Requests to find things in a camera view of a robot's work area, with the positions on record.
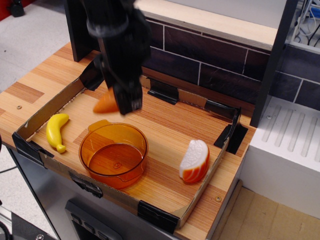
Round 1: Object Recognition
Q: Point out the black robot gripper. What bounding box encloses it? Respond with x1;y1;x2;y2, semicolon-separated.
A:
86;14;152;115

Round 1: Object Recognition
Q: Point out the orange plastic toy carrot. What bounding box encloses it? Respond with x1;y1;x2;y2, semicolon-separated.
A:
93;87;119;114

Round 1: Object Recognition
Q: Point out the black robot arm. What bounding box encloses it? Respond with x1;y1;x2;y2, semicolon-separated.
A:
81;0;152;115

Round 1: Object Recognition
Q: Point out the transparent orange plastic pot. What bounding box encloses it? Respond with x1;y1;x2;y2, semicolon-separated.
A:
79;120;149;190

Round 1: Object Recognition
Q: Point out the taped cardboard fence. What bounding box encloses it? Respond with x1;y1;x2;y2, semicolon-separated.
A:
12;78;250;240

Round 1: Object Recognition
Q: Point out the yellow plastic toy banana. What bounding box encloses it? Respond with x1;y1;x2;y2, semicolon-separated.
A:
46;113;69;153

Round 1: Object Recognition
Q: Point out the white orange toy sushi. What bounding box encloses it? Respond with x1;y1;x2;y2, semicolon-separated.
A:
179;139;210;183

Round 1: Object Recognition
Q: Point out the light wooden shelf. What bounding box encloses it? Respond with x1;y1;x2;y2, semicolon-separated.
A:
134;0;278;51

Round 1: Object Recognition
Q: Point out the black toy oven front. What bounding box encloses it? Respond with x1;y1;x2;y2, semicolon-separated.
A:
64;198;128;240

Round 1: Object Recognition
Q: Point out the white toy sink drainboard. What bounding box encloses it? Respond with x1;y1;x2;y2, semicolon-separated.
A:
240;97;320;218

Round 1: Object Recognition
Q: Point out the dark grey left post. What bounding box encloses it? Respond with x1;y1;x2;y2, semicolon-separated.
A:
63;0;100;62

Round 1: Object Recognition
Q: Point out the dark grey post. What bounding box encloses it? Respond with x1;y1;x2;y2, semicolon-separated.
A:
63;0;100;62
250;0;298;128

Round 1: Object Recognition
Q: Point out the dark grey right post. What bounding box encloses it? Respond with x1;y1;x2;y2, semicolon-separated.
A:
250;0;298;128

